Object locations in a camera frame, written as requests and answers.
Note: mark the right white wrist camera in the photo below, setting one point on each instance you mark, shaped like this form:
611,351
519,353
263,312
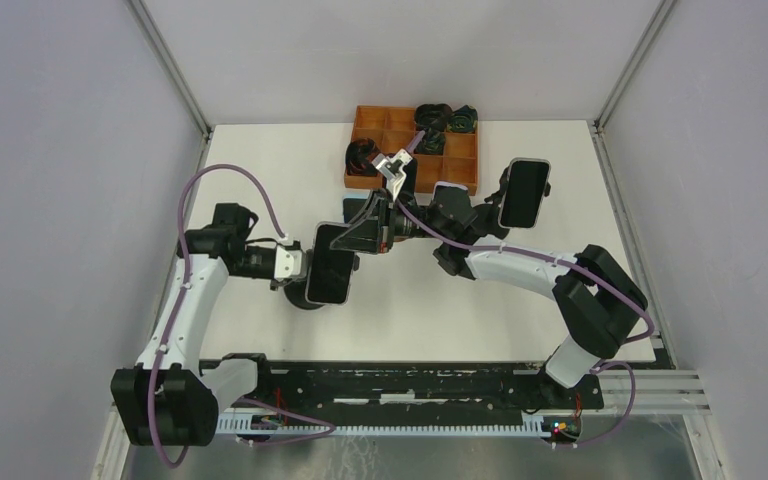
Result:
399,172

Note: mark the phone with white case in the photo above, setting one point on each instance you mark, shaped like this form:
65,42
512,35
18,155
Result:
451,201

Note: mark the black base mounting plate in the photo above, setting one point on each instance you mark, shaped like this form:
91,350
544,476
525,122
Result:
408,414

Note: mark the phone with blue case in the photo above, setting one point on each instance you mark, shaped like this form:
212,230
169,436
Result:
357,208

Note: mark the orange compartment tray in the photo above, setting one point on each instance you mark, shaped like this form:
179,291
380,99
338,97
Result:
443,140

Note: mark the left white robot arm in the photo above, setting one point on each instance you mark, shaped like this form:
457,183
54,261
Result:
166,398

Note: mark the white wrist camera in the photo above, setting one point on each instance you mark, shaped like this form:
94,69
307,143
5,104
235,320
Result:
399,172
289,261

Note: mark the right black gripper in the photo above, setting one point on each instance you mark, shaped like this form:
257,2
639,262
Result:
374,228

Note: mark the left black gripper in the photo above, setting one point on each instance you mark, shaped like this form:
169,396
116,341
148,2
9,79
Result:
274,284

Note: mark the blue toothed cable duct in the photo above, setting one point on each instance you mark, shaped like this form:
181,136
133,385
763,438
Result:
249,424

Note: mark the black round phone stand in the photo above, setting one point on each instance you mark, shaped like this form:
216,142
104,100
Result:
295,293

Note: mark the phone with clear case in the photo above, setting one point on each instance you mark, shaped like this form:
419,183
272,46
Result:
329,277

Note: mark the phone with pale case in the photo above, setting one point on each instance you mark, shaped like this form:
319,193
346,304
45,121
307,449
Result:
525,185

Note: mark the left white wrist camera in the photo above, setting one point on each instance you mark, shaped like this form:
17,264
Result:
289,261

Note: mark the black phone stand right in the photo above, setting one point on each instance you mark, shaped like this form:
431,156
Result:
488,213

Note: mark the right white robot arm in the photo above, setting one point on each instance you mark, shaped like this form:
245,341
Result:
598,301

